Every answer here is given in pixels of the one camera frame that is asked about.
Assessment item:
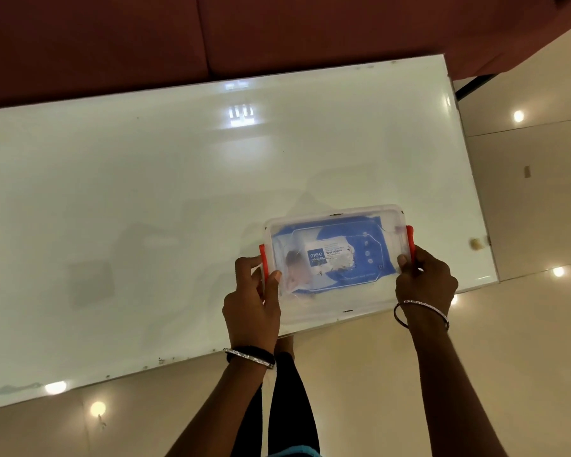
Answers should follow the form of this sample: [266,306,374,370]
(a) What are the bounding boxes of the brown sofa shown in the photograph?
[0,0,571,111]

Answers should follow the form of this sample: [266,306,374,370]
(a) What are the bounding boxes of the person's left forearm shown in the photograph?
[166,354,277,457]

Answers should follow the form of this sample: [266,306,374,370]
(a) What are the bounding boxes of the person's left hand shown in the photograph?
[222,255,283,353]

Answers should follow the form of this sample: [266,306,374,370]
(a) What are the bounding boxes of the person's right hand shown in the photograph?
[395,246,459,312]

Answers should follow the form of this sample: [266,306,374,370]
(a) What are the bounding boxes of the silver studded bangle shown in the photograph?
[223,348,276,370]

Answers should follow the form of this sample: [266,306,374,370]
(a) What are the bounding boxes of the person's black leggings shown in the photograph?
[230,352,321,457]

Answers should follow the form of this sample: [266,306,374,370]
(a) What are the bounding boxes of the thin silver bangle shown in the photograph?
[403,300,451,331]

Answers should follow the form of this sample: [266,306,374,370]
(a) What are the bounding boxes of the person's foot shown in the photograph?
[273,335,296,358]

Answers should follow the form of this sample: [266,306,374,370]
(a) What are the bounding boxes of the clear plastic box red latches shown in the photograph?
[259,204,417,336]

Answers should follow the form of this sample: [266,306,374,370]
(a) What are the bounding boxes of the person's right forearm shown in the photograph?
[406,307,509,457]

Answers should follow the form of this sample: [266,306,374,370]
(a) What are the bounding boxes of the black metal leg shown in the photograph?
[454,73,498,102]

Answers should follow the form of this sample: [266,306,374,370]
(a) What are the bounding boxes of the person's blue garment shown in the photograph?
[266,446,320,457]

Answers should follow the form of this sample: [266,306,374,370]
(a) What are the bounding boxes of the blue wet wipes packet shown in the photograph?
[271,214,397,295]

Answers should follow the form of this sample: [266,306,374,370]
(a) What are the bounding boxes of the black wrist band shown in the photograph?
[226,346,276,364]

